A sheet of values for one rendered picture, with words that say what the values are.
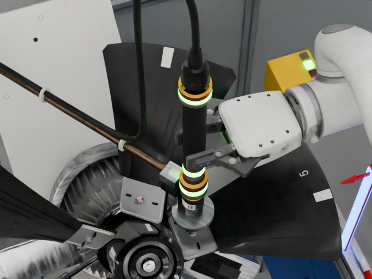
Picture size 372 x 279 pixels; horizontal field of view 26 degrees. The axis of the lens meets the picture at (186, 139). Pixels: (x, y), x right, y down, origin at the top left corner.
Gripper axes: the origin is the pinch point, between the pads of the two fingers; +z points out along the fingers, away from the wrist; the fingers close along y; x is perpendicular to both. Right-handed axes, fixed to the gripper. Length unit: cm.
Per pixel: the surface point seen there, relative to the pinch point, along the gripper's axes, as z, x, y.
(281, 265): -37, -117, 20
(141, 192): 6.7, -20.5, 6.4
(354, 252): -37, -60, -3
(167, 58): -3.0, -4.6, 19.7
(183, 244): 2.1, -28.1, -1.8
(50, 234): 23.1, -22.5, 5.1
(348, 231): -35, -52, -1
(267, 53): -51, -85, 70
